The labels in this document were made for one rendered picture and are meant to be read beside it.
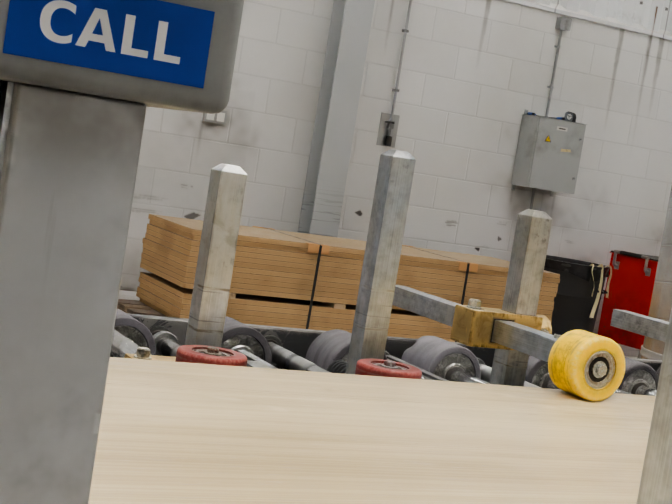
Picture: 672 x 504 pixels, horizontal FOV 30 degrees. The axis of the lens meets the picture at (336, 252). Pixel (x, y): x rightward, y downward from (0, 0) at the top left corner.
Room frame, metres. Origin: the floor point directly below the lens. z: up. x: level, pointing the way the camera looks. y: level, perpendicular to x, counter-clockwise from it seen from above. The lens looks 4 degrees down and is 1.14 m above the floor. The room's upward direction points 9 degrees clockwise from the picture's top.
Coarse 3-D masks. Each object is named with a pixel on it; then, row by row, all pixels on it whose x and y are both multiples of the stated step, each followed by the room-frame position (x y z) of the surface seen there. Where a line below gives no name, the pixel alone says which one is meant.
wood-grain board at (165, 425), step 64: (128, 384) 1.18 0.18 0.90; (192, 384) 1.23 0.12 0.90; (256, 384) 1.28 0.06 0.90; (320, 384) 1.34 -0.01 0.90; (384, 384) 1.40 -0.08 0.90; (448, 384) 1.47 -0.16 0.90; (128, 448) 0.94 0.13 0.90; (192, 448) 0.97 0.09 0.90; (256, 448) 1.01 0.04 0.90; (320, 448) 1.04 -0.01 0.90; (384, 448) 1.08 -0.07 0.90; (448, 448) 1.12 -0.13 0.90; (512, 448) 1.17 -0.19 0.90; (576, 448) 1.21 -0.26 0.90; (640, 448) 1.26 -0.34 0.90
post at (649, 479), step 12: (660, 372) 0.47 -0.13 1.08; (660, 384) 0.47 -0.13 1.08; (660, 396) 0.47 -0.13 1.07; (660, 408) 0.47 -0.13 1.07; (660, 420) 0.47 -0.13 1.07; (660, 432) 0.47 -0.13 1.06; (648, 444) 0.47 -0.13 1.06; (660, 444) 0.47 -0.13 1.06; (648, 456) 0.47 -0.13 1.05; (660, 456) 0.47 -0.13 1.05; (648, 468) 0.47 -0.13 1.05; (660, 468) 0.46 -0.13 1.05; (648, 480) 0.47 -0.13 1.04; (660, 480) 0.46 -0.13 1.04; (648, 492) 0.47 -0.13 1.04; (660, 492) 0.46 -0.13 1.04
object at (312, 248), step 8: (280, 232) 7.33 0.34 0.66; (312, 248) 6.84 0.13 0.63; (320, 248) 6.86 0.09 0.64; (328, 248) 6.88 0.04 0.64; (320, 256) 6.86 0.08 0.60; (464, 264) 7.30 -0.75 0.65; (472, 264) 7.32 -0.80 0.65; (312, 288) 6.86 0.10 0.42; (464, 288) 7.31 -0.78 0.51; (312, 296) 6.86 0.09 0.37; (464, 296) 7.31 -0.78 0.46
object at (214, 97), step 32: (0, 0) 0.30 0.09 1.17; (160, 0) 0.32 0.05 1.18; (192, 0) 0.33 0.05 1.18; (224, 0) 0.33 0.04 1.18; (0, 32) 0.30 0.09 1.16; (224, 32) 0.33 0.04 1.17; (0, 64) 0.31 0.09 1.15; (32, 64) 0.31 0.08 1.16; (64, 64) 0.31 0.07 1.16; (224, 64) 0.33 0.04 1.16; (0, 96) 0.33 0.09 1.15; (128, 96) 0.32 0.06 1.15; (160, 96) 0.32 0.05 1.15; (192, 96) 0.33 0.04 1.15; (224, 96) 0.33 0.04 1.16
